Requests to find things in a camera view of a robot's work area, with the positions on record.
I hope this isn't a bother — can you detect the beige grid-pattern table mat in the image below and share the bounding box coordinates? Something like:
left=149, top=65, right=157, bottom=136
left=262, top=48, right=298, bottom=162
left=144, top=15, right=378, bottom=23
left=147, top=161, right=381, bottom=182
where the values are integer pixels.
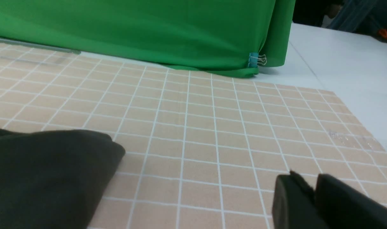
left=0, top=43, right=387, bottom=229

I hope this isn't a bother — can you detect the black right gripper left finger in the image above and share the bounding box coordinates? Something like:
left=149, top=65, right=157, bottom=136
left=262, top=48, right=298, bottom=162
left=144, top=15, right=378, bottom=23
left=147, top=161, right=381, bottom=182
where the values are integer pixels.
left=272, top=170, right=329, bottom=229

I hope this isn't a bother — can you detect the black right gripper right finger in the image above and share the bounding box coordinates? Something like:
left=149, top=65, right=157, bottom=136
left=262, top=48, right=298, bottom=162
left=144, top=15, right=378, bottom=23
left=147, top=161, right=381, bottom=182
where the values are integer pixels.
left=314, top=174, right=387, bottom=229

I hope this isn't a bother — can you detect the blue binder clip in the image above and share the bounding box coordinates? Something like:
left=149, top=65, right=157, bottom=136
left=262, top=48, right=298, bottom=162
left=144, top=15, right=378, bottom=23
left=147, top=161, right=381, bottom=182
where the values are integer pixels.
left=248, top=52, right=267, bottom=68

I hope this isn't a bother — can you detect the green backdrop cloth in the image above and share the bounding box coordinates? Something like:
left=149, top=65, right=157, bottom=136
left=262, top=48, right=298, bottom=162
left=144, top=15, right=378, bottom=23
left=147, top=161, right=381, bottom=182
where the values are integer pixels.
left=0, top=0, right=295, bottom=78

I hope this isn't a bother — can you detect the dark gray long-sleeved shirt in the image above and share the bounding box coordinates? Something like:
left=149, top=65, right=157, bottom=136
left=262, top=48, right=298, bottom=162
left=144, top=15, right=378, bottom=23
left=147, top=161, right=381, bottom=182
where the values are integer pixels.
left=0, top=129, right=126, bottom=229

